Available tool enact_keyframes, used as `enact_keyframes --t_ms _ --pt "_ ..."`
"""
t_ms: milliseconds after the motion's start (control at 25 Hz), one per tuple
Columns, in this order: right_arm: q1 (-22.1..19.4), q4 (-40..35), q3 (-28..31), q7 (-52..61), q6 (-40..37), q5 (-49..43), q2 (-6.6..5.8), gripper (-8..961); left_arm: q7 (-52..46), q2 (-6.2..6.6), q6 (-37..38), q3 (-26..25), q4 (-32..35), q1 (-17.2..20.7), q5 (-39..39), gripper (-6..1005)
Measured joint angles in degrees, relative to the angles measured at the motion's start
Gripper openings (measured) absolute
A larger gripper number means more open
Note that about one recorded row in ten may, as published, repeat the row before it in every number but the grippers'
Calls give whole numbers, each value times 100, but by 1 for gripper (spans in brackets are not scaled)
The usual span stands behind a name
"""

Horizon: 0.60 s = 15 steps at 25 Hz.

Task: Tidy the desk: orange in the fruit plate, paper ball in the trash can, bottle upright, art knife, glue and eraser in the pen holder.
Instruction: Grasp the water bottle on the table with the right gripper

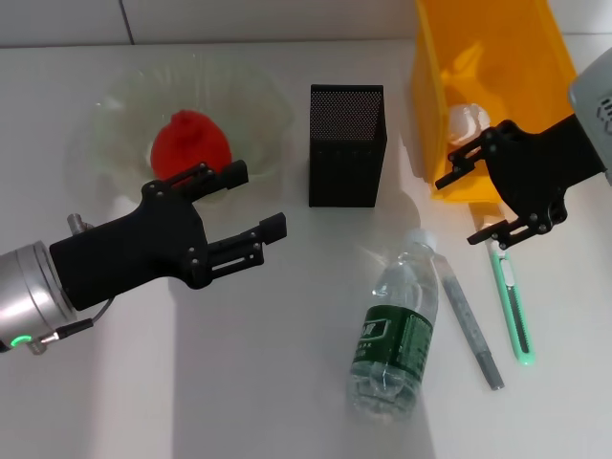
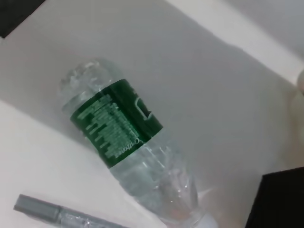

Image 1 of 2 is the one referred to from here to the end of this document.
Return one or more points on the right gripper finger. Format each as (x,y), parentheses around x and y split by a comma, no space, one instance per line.
(514,232)
(478,152)

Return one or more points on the black mesh pen holder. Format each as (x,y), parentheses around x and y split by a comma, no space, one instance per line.
(344,167)

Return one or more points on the yellow plastic bin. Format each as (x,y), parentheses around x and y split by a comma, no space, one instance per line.
(526,62)

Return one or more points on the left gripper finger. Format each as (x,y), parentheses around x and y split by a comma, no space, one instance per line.
(272,228)
(234,174)

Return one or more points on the red knitted orange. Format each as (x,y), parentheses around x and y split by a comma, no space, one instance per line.
(186,143)

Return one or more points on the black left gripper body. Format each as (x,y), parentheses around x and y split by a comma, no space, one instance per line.
(134,253)

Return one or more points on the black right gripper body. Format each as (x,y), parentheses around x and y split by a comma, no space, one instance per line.
(531,167)

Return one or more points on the green glass fruit plate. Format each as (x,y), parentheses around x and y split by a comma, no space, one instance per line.
(253,110)

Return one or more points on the clear green-label water bottle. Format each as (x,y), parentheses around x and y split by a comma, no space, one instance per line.
(397,330)

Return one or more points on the grey pen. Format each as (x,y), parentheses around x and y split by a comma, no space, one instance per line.
(466,315)

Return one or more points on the white paper ball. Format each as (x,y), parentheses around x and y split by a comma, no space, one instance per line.
(464,119)

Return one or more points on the green utility knife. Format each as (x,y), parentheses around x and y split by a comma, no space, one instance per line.
(516,315)

